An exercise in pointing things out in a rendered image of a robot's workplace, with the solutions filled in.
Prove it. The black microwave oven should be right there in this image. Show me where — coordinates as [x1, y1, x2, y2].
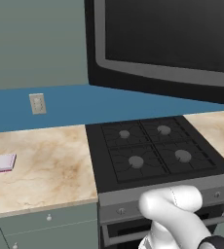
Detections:
[83, 0, 224, 106]

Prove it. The black oven door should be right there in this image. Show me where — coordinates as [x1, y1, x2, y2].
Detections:
[98, 201, 224, 249]

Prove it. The grey framed microwave door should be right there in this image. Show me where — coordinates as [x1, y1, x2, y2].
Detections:
[93, 0, 224, 89]

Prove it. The grey-green cupboard door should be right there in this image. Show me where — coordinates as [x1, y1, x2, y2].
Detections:
[2, 219, 99, 249]

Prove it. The black gas hob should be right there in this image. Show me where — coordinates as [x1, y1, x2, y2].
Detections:
[85, 115, 224, 195]

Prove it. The grey oven control panel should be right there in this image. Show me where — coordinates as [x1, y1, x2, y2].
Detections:
[97, 171, 224, 226]

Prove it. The grey-green drawer front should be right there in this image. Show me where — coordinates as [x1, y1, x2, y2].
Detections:
[0, 201, 99, 237]

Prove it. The beige wall socket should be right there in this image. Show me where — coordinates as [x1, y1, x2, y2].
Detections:
[28, 92, 48, 116]

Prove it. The grey oven door handle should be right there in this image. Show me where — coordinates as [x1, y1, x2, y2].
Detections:
[100, 201, 224, 248]

